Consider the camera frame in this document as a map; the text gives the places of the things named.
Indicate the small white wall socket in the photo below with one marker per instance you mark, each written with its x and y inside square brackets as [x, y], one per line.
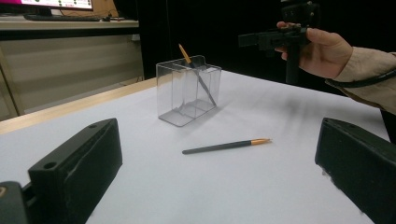
[135, 37]

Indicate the computer monitor with pink screen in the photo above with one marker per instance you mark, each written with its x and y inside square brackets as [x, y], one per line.
[56, 3]

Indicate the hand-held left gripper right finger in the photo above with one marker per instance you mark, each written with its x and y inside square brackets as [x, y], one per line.
[364, 165]

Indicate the clear plastic pen holder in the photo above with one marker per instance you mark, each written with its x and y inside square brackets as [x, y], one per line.
[180, 112]

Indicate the dark pen with gold end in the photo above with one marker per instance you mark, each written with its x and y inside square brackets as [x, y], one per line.
[218, 146]
[184, 53]

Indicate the white table sheet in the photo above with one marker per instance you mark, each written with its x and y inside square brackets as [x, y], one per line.
[193, 180]

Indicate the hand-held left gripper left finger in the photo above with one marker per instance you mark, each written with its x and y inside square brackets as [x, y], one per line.
[77, 174]

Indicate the black curtain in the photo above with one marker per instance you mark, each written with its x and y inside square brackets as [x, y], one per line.
[218, 28]

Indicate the brown cardboard box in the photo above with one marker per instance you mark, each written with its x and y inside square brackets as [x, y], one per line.
[104, 7]

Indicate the black keyboard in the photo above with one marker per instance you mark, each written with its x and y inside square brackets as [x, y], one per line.
[62, 17]

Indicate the wooden office desk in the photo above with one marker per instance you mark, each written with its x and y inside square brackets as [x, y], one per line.
[62, 26]

